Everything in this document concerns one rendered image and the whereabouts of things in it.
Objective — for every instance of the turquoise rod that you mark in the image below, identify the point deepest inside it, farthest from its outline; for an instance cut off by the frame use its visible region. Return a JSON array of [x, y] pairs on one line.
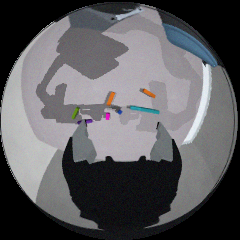
[[144, 109]]

